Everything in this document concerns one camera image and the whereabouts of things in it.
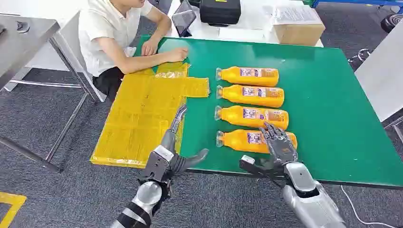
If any person's left hand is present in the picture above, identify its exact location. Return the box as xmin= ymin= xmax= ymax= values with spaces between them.
xmin=141 ymin=38 xmax=160 ymax=57

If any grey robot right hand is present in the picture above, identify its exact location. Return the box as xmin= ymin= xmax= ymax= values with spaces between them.
xmin=259 ymin=122 xmax=299 ymax=167

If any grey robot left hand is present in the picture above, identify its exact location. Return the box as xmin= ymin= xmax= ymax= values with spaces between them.
xmin=160 ymin=104 xmax=210 ymax=174

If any person's right hand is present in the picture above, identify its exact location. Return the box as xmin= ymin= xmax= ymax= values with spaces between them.
xmin=165 ymin=47 xmax=190 ymax=63

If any orange drink bottle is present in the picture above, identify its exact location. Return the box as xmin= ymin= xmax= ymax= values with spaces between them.
xmin=216 ymin=129 xmax=298 ymax=154
xmin=214 ymin=105 xmax=289 ymax=131
xmin=216 ymin=84 xmax=285 ymax=109
xmin=215 ymin=66 xmax=280 ymax=87

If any yellow sheet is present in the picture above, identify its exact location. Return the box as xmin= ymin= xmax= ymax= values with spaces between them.
xmin=89 ymin=62 xmax=211 ymax=169

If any dark tablet on stand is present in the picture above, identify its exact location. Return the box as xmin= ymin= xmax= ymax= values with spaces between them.
xmin=171 ymin=0 xmax=198 ymax=38

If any person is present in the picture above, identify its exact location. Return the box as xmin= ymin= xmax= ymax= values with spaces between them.
xmin=78 ymin=0 xmax=190 ymax=103

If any green mat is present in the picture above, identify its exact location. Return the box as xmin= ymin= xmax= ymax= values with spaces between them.
xmin=134 ymin=35 xmax=403 ymax=190

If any black carrying case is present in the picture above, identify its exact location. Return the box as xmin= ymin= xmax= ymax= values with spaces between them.
xmin=199 ymin=0 xmax=242 ymax=28

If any white table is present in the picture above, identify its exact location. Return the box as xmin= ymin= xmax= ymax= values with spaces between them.
xmin=166 ymin=0 xmax=325 ymax=48

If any brown cardboard box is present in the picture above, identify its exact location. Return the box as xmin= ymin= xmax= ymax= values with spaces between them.
xmin=273 ymin=22 xmax=326 ymax=47

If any printed white paper sheet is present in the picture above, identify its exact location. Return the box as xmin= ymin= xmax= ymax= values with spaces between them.
xmin=270 ymin=5 xmax=322 ymax=26

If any pale grey table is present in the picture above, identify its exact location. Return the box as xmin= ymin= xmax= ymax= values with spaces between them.
xmin=354 ymin=19 xmax=403 ymax=145

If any steel table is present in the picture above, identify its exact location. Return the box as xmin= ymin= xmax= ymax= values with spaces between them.
xmin=0 ymin=13 xmax=108 ymax=174

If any round metal part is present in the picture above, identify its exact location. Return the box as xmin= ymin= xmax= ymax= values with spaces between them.
xmin=16 ymin=21 xmax=31 ymax=34

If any black wheel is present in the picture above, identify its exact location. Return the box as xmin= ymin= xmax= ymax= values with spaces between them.
xmin=380 ymin=14 xmax=403 ymax=34

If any yellow floor tape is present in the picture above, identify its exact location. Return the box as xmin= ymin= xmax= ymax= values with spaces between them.
xmin=0 ymin=192 xmax=28 ymax=228

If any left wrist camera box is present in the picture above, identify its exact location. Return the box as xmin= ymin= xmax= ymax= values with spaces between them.
xmin=144 ymin=145 xmax=174 ymax=184

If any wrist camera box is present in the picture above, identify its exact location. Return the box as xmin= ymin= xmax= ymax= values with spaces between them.
xmin=239 ymin=154 xmax=286 ymax=187
xmin=144 ymin=145 xmax=174 ymax=184

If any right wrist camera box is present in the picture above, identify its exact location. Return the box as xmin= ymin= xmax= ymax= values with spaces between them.
xmin=239 ymin=154 xmax=286 ymax=187

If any white floor cable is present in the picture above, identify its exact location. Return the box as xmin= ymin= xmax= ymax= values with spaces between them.
xmin=340 ymin=185 xmax=398 ymax=228

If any coiled grey cable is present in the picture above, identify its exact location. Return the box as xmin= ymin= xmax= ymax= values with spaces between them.
xmin=347 ymin=47 xmax=375 ymax=64

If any blue metal frame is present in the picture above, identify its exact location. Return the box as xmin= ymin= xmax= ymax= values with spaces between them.
xmin=311 ymin=0 xmax=403 ymax=9

